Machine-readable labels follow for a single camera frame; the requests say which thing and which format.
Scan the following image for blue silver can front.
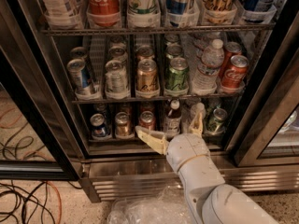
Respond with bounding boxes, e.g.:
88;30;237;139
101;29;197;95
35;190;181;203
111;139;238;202
66;59;95;95

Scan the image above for clear water bottle middle shelf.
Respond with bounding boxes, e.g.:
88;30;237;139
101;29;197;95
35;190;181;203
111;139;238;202
192;39;224;90

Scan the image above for stainless steel display fridge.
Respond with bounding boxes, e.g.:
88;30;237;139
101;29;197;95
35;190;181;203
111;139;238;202
0;0;299;202

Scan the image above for clear water bottle bottom shelf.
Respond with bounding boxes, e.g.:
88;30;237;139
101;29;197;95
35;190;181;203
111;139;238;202
181;103;206;133

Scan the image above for clear water bottle shelf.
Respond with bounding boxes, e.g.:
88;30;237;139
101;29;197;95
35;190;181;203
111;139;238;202
181;103;206;133
192;39;224;90

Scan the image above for gold soda can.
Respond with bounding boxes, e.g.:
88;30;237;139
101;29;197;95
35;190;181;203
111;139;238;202
136;59;157;92
136;45;155;61

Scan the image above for gold soda can front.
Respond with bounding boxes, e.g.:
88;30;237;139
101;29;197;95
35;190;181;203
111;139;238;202
136;59;157;92

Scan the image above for white silver can front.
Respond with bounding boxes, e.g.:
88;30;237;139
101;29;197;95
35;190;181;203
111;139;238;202
105;60;128;93

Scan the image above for red orange can bottom shelf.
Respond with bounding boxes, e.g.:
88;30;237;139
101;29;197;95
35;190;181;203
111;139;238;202
138;111;156;130

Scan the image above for blue pepsi can bottom shelf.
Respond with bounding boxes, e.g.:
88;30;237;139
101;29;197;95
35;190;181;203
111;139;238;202
90;113;110;138

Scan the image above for gold black bottle top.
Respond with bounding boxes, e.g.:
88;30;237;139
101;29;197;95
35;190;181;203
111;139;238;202
201;0;236;24

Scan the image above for green soda can rear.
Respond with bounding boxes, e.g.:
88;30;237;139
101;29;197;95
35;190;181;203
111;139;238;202
164;34;180;46

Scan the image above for gold can bottom shelf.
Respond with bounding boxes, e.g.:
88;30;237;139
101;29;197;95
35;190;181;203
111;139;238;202
115;112;132;137

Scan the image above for blue silver can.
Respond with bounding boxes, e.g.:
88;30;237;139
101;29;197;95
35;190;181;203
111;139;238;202
66;59;95;95
70;47;94;77

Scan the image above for red cola can front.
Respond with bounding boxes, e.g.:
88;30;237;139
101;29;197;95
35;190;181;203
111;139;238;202
221;55;249;89

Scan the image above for white silver can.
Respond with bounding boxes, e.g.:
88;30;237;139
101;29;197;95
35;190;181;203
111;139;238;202
105;60;128;93
108;46;128;64
108;35;127;49

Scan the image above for white green bottle top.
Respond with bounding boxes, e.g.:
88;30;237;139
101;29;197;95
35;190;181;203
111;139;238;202
127;0;157;27

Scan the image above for gold soda can rear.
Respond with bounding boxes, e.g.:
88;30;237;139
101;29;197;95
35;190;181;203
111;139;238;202
136;45;155;61

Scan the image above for blue silver can rear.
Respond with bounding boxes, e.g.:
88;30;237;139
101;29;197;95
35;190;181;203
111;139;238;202
70;47;94;77

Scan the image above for dark juice bottle white cap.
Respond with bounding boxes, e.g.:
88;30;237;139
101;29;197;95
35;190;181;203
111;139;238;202
163;99;181;138

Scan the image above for red cola can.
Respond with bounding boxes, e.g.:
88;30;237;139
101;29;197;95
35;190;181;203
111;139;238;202
219;42;242;78
221;55;249;89

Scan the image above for green soda can front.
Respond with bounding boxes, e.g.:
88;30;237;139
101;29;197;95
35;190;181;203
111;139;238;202
165;57;189;91

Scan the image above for red cola can rear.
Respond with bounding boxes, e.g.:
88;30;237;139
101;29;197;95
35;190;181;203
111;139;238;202
219;42;242;78

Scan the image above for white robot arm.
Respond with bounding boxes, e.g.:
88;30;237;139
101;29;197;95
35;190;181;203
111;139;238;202
135;112;278;224

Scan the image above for clear plastic bag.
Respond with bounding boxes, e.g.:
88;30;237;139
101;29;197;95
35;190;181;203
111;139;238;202
107;185;192;224

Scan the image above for green can bottom shelf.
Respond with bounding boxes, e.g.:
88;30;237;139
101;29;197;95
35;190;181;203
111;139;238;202
206;108;227;133

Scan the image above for blue silver bottle top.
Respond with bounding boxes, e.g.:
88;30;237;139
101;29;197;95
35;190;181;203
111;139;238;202
165;0;194;27

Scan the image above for white silver can rear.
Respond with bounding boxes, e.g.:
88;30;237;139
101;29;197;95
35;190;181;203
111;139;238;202
108;35;127;49

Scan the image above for green soda can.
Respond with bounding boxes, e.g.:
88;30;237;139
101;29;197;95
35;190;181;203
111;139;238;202
164;34;180;46
165;44;184;65
165;57;189;91

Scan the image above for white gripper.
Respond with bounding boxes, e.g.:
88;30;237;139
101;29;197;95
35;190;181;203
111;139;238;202
135;111;210;173

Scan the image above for orange cable on floor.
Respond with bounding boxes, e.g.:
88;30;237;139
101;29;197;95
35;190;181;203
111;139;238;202
45;180;64;224

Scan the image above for black cables on floor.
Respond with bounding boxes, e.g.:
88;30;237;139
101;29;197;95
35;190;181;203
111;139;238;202
0;180;82;224

